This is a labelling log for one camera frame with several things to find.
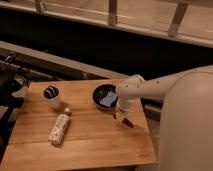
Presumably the black bowl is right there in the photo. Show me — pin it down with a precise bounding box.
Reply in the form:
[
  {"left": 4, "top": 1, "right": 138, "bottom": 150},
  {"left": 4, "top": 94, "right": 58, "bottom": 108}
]
[{"left": 92, "top": 84, "right": 118, "bottom": 109}]

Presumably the wooden railing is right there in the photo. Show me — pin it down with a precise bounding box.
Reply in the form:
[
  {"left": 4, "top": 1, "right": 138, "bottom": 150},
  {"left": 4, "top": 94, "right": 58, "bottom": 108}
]
[{"left": 0, "top": 0, "right": 213, "bottom": 48}]

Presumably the blue cloth in bowl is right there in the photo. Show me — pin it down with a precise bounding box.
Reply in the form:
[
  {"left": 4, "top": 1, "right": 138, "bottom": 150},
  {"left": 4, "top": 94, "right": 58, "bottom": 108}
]
[{"left": 100, "top": 92, "right": 117, "bottom": 107}]

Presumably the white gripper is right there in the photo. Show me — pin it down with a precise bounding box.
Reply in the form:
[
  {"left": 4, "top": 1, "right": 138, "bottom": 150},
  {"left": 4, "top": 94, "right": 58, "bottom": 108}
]
[{"left": 113, "top": 98, "right": 135, "bottom": 120}]

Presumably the red pepper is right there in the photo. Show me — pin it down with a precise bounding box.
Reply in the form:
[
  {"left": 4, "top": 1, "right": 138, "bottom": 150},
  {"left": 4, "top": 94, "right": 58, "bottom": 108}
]
[{"left": 122, "top": 118, "right": 134, "bottom": 128}]

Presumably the white bottle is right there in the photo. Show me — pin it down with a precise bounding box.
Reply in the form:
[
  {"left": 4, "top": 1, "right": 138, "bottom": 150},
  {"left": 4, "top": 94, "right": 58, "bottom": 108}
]
[{"left": 48, "top": 107, "right": 71, "bottom": 145}]

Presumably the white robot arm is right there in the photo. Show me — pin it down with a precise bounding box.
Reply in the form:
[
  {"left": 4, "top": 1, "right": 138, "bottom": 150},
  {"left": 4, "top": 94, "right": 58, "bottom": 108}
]
[{"left": 116, "top": 65, "right": 213, "bottom": 171}]

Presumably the white cup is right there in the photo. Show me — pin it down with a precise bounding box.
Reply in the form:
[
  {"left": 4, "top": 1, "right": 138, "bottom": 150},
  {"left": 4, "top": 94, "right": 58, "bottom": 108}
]
[{"left": 43, "top": 86, "right": 61, "bottom": 109}]

